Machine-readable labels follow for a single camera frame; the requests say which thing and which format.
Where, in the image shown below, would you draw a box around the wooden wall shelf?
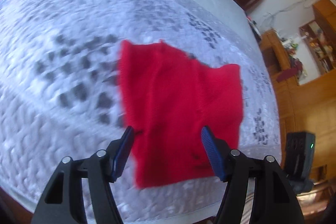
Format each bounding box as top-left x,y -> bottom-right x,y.
299,0 -> 336,75

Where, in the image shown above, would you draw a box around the grey quilted bedspread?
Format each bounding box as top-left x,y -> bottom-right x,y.
1,0 -> 281,211

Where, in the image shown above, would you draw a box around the wooden desk cabinet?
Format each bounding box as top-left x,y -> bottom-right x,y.
260,30 -> 335,180

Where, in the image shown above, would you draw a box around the dark red cloth on desk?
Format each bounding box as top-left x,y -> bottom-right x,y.
276,67 -> 299,83

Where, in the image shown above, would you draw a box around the red knit sweater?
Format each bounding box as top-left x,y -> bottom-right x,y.
118,40 -> 243,188

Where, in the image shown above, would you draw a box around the white wall cables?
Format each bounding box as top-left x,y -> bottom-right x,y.
262,0 -> 329,30

